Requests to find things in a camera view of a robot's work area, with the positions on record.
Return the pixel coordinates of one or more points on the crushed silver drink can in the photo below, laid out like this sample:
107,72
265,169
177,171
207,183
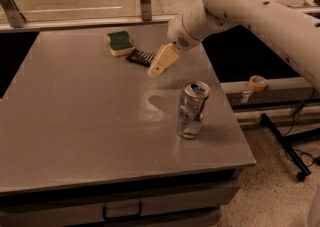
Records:
191,105

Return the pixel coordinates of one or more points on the left metal glass bracket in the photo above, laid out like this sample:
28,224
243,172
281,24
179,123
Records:
13,14

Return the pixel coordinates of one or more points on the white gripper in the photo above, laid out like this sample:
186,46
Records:
179,33

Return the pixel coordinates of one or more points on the dark chocolate rxbar wrapper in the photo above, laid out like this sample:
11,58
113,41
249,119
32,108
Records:
140,57

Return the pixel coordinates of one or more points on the black drawer handle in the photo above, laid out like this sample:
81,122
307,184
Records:
121,214

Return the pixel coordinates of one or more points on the orange tape roll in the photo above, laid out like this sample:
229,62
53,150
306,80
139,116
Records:
257,83

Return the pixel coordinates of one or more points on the grey side shelf ledge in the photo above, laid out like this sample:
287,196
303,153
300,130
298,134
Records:
277,91

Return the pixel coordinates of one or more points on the green and yellow sponge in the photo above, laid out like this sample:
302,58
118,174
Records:
120,43

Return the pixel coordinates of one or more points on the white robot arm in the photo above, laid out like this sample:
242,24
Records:
292,35

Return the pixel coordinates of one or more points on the grey cabinet drawer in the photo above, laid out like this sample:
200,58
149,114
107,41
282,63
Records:
186,206

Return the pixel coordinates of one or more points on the black wheeled stand leg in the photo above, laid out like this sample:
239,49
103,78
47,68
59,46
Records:
287,140

